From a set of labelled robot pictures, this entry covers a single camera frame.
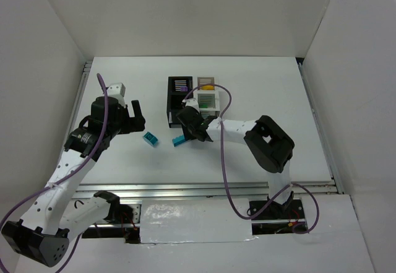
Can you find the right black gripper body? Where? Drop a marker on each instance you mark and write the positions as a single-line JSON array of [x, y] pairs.
[[192, 127]]

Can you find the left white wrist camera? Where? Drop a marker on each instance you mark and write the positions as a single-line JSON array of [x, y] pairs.
[[116, 90]]

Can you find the yellow lego brick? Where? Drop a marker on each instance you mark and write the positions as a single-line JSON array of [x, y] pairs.
[[208, 87]]

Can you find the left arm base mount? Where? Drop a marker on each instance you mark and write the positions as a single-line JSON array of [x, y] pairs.
[[125, 227]]

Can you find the white slotted container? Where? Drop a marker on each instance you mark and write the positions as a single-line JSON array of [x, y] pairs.
[[210, 98]]

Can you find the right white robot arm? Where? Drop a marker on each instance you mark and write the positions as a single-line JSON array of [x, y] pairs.
[[271, 147]]

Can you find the teal long lego brick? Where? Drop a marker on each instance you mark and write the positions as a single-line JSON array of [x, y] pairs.
[[180, 140]]

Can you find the teal curved lego brick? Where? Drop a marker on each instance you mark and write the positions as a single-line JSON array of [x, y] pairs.
[[150, 139]]

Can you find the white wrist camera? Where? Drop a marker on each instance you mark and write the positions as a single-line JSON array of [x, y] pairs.
[[192, 102], [116, 90]]

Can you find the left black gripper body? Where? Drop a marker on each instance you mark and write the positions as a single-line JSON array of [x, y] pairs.
[[133, 122]]

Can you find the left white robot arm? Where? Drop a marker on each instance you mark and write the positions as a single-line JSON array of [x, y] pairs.
[[45, 231]]

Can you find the white tape covered plate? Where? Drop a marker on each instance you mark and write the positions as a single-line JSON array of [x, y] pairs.
[[192, 221]]

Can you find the black slotted container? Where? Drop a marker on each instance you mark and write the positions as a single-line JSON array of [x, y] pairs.
[[175, 98]]

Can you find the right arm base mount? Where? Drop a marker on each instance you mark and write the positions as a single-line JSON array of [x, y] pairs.
[[275, 221]]

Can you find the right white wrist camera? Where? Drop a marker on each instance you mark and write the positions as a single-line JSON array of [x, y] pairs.
[[192, 102]]

